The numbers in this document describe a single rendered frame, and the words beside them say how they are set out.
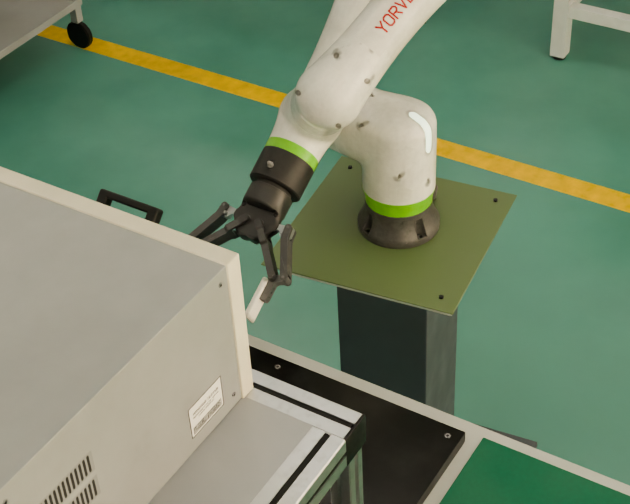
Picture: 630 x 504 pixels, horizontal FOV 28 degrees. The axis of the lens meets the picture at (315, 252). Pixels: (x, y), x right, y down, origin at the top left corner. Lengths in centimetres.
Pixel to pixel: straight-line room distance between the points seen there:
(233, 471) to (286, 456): 6
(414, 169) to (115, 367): 102
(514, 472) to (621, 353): 132
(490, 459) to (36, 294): 81
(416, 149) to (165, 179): 172
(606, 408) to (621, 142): 111
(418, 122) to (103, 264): 89
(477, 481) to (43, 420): 83
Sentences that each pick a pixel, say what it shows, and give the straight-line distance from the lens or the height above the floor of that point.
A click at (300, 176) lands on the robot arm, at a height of 98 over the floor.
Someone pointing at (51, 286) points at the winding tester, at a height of 132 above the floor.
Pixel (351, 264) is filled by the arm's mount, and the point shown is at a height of 75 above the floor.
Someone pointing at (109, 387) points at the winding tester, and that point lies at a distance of 123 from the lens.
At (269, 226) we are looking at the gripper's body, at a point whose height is 92.
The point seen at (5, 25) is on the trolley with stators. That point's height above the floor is 18.
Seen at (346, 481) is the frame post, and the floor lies 100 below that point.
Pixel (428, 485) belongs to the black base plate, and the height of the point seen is 77.
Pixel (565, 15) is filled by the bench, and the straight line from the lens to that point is 417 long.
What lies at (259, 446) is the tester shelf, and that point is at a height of 111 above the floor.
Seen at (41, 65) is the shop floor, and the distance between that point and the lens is 441.
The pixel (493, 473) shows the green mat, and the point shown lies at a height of 75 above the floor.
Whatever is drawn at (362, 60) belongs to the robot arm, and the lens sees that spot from 196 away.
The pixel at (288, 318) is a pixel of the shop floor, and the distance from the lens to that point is 322.
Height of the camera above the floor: 216
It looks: 39 degrees down
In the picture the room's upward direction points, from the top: 3 degrees counter-clockwise
